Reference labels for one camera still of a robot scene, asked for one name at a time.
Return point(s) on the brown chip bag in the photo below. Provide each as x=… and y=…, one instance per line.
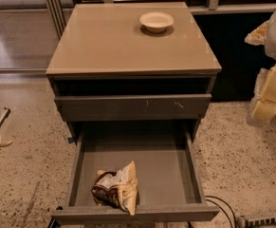
x=117, y=189

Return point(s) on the white paper bowl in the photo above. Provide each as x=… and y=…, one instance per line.
x=156, y=22

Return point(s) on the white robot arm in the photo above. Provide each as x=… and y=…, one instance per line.
x=270, y=44

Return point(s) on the grey drawer cabinet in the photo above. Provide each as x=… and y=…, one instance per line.
x=106, y=51

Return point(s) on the white power strip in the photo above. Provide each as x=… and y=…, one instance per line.
x=256, y=220

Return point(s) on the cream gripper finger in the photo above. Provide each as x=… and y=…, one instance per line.
x=258, y=36
x=262, y=107

